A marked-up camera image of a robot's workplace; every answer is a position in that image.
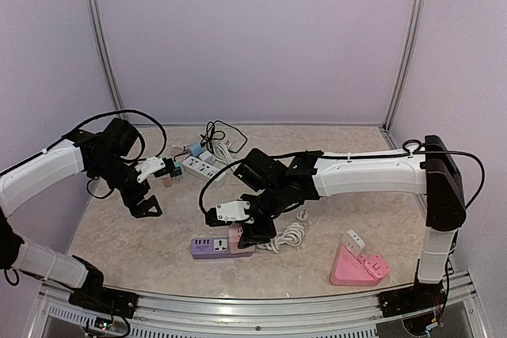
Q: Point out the purple power strip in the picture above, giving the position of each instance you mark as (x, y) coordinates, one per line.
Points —
(215, 248)

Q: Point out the pink plug adapter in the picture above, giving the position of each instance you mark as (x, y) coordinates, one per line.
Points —
(377, 267)

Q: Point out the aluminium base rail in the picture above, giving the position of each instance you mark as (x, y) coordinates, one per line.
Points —
(347, 315)

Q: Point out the aluminium frame post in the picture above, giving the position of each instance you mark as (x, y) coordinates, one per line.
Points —
(103, 54)
(404, 66)

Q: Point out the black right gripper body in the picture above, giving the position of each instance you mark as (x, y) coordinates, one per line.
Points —
(271, 202)

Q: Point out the aluminium frame post right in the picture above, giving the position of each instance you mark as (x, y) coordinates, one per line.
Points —
(404, 66)

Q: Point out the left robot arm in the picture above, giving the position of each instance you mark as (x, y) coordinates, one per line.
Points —
(104, 147)

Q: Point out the teal adapter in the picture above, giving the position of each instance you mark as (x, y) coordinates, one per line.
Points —
(176, 172)

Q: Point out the white power strip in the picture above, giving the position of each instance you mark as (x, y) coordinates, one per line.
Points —
(199, 169)

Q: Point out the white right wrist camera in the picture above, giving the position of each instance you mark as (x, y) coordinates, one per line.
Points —
(225, 214)

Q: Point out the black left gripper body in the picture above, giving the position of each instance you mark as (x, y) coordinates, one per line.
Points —
(128, 196)

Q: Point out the white plug adapter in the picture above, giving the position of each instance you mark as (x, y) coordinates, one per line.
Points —
(353, 243)

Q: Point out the pink triangular power strip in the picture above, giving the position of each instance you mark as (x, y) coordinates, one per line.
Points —
(349, 271)

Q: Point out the aluminium frame post left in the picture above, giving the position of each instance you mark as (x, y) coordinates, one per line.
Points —
(103, 54)

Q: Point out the pink cube socket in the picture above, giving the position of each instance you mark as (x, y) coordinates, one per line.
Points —
(234, 234)

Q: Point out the light blue adapter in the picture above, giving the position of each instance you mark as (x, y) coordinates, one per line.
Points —
(195, 149)

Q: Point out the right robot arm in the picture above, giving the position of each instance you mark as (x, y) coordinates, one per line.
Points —
(281, 183)

